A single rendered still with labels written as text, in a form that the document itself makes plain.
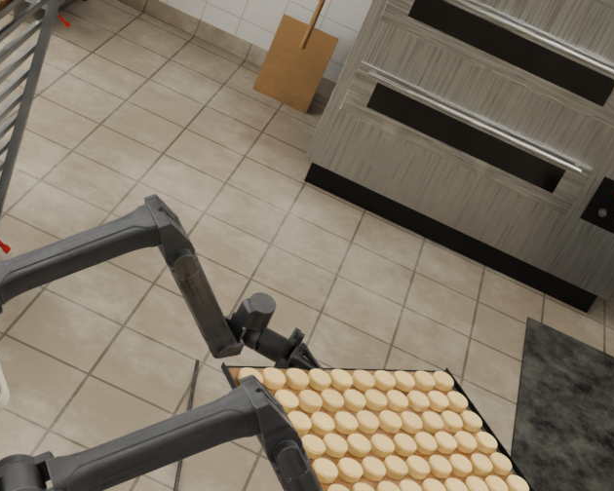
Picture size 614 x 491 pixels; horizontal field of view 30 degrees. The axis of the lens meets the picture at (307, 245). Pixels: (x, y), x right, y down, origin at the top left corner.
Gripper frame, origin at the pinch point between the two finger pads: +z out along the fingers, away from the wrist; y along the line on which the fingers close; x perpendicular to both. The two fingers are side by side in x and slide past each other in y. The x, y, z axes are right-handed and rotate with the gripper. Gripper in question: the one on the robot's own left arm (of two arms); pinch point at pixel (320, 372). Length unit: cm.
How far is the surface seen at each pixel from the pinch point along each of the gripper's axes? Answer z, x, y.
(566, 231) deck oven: 62, -269, 56
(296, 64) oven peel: -88, -330, 71
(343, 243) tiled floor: -21, -230, 93
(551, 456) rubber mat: 87, -159, 91
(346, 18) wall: -79, -358, 47
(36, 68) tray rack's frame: -126, -110, 28
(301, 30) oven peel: -93, -332, 55
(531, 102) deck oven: 20, -264, 11
